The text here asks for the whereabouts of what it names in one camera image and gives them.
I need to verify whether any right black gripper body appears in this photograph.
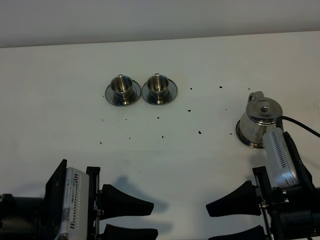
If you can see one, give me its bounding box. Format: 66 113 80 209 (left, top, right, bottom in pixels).
252 165 320 240

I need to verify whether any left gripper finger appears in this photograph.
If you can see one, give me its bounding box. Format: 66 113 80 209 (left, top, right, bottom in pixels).
100 184 154 220
100 224 158 240

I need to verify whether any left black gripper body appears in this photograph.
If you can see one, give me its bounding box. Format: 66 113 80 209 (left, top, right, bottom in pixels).
86 166 103 240

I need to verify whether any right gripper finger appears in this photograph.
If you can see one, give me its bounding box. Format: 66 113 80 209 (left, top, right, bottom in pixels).
206 181 261 217
209 225 266 240

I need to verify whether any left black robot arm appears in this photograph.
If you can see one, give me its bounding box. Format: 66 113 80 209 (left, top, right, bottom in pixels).
0 163 158 240

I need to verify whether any left stainless steel saucer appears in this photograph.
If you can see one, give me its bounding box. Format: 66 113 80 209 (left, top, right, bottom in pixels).
105 80 142 107

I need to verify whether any left stainless steel teacup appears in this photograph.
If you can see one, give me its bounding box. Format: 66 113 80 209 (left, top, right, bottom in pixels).
110 74 133 98

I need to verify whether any stainless steel teacup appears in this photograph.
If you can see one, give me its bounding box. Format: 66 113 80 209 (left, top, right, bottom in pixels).
110 74 133 98
146 73 169 98

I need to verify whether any right stainless steel saucer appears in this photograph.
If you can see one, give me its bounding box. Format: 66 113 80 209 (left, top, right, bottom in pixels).
141 79 178 106

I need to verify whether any right stainless steel teacup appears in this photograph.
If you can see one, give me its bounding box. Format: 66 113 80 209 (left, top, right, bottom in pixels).
146 73 169 98

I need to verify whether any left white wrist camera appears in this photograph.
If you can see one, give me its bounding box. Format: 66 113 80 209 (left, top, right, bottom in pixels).
56 167 90 240

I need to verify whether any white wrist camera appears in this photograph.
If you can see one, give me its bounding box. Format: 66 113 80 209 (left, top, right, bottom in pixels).
56 167 90 240
262 127 300 189

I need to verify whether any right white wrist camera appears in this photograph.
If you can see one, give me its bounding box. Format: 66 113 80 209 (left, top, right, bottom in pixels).
262 127 300 189

